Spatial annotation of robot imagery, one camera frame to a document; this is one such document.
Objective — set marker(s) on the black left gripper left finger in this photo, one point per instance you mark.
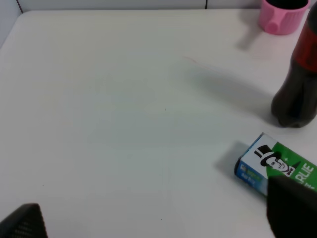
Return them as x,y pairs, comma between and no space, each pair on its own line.
25,222

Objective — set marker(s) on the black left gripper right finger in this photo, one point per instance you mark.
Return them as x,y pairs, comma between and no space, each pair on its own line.
291,209

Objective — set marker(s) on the Darlie toothpaste box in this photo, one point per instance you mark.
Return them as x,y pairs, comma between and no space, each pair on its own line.
267,157

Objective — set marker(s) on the cola bottle yellow cap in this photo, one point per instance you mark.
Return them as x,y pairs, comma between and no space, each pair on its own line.
295,104

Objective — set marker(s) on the pink toy saucepan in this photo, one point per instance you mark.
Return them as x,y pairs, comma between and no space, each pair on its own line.
282,17

